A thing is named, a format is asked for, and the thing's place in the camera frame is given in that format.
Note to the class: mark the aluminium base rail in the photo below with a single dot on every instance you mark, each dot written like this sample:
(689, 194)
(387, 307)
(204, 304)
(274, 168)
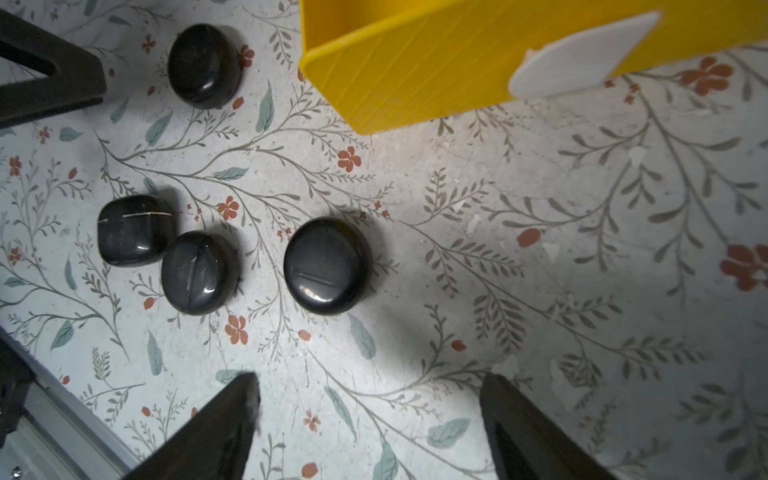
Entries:
(46, 433)

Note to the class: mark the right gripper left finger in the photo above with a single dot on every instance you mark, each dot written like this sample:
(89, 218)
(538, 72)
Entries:
(214, 444)

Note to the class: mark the black square earphone case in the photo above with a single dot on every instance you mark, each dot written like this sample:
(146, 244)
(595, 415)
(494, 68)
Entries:
(135, 230)

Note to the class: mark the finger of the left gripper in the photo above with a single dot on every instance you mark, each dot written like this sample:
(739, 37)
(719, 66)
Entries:
(70, 78)

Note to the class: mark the yellow drawer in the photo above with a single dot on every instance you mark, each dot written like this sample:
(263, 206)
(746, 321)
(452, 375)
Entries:
(384, 65)

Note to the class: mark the black round earphone case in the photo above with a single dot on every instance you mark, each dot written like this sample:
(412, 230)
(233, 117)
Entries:
(327, 266)
(203, 67)

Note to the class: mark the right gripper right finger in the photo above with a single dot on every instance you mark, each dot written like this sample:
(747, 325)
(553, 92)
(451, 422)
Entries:
(525, 443)

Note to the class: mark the black oval earphone case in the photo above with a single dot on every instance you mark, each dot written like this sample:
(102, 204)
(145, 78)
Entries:
(199, 272)

